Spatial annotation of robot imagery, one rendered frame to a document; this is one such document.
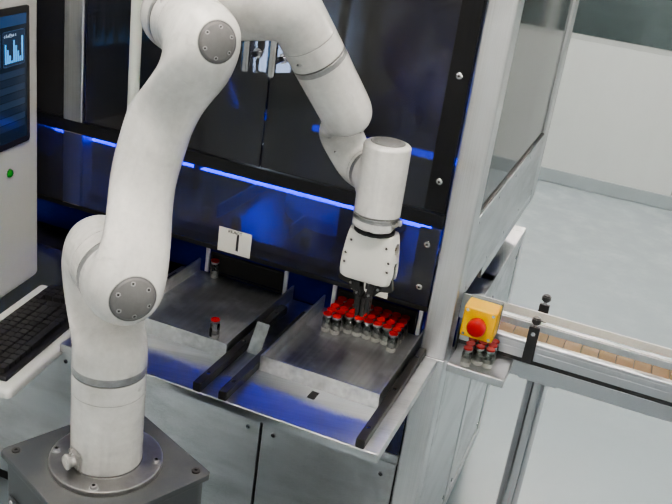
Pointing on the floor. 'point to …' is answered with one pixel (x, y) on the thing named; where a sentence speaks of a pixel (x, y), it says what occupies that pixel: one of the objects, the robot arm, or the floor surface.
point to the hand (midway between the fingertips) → (362, 304)
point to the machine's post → (459, 235)
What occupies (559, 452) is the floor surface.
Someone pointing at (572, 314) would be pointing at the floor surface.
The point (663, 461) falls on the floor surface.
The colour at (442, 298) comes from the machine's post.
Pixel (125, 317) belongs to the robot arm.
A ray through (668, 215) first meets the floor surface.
